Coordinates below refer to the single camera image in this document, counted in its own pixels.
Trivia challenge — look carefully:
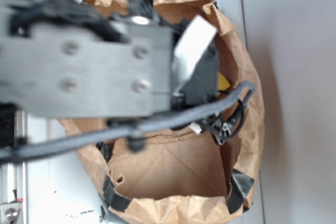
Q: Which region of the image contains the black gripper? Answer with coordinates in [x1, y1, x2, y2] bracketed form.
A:
[171, 15, 219, 109]

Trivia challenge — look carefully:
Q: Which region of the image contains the grey metal robot arm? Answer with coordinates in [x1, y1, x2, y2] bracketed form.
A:
[1, 0, 218, 119]

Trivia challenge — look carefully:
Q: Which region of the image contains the yellow sponge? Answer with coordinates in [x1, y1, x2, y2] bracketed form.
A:
[217, 72, 230, 91]

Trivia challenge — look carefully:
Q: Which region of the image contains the brown paper bag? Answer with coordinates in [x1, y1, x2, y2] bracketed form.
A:
[58, 0, 265, 224]

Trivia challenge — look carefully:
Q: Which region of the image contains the grey sleeved cable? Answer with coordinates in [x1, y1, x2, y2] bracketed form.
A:
[0, 80, 256, 163]

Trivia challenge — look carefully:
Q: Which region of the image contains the black mounting bracket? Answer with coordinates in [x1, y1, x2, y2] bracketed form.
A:
[0, 103, 16, 148]

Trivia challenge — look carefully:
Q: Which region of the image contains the aluminium frame rail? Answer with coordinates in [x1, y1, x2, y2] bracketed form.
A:
[1, 111, 28, 223]

